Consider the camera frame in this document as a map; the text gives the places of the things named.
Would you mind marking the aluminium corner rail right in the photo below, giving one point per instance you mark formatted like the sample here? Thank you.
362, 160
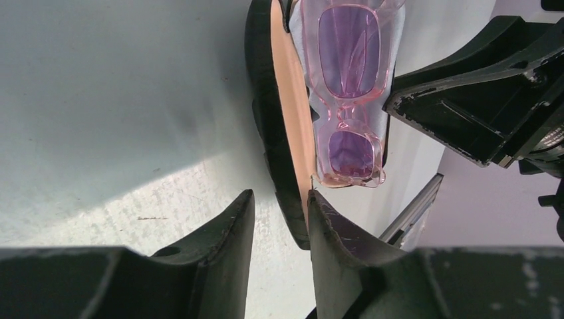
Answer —
405, 231

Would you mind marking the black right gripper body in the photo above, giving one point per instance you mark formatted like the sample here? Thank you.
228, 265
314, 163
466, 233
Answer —
538, 148

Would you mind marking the black glasses case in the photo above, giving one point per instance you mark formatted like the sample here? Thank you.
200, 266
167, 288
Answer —
320, 73

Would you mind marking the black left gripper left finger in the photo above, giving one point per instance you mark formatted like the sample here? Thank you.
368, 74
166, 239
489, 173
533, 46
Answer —
203, 275

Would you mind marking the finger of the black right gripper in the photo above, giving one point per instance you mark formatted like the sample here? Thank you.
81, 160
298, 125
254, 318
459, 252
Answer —
476, 99

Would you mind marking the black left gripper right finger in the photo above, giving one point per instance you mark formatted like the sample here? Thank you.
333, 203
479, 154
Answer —
356, 275

